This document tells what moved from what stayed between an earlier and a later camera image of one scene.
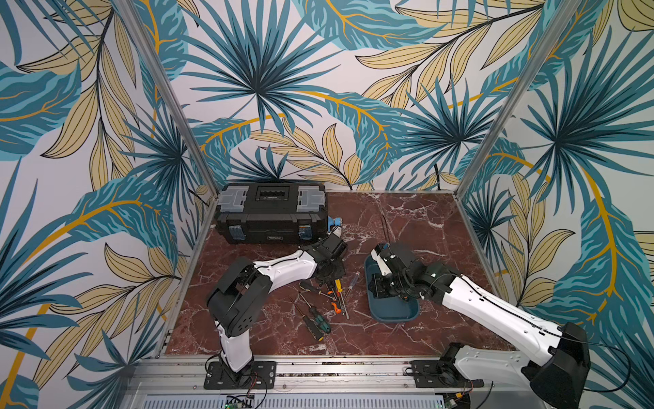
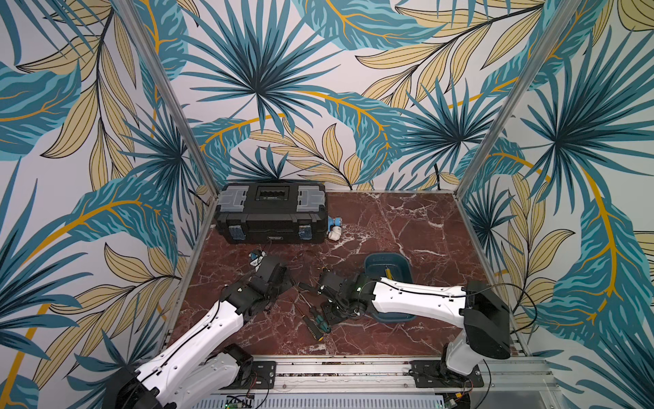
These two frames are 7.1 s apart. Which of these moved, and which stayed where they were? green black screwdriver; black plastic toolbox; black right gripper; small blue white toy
Moved: black right gripper
Stayed: green black screwdriver; small blue white toy; black plastic toolbox
